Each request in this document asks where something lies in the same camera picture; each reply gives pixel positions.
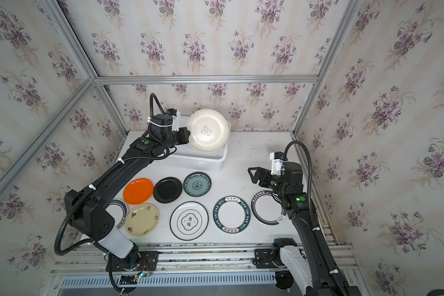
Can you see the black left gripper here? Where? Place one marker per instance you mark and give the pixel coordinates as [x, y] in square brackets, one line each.
[184, 133]

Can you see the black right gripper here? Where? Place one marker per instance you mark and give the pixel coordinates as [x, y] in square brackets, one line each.
[265, 176]

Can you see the cream bear plate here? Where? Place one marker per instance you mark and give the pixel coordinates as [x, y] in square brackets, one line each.
[209, 130]

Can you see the white plate green red rim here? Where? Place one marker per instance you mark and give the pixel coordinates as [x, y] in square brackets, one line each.
[266, 209]

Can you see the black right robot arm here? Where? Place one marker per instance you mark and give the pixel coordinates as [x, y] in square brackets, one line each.
[313, 269]

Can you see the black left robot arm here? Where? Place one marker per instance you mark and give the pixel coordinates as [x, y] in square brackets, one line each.
[87, 219]

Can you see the white plastic bin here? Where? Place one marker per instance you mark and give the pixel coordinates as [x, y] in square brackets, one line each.
[187, 157]

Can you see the white plate green lettered rim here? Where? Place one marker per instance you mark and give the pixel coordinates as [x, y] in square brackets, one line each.
[231, 215]

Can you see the teal blue floral plate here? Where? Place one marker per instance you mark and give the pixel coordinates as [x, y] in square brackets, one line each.
[197, 184]

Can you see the orange plate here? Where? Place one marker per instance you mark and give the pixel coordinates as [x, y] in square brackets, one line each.
[138, 191]

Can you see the white plate black rim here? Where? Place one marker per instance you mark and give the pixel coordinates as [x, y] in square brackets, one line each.
[189, 221]

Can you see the yellowish cream plate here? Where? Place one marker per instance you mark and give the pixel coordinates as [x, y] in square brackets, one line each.
[142, 220]

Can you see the white green rim plate left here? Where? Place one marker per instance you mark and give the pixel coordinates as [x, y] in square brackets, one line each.
[118, 210]

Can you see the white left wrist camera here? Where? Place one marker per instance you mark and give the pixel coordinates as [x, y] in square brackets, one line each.
[175, 115]

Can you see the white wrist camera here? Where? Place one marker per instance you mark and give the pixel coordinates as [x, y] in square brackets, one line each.
[277, 163]
[175, 115]

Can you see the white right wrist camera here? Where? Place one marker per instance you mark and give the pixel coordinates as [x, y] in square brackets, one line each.
[277, 163]

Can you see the aluminium frame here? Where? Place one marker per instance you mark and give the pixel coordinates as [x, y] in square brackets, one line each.
[76, 77]

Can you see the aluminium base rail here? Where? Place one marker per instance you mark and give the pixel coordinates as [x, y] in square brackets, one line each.
[170, 265]

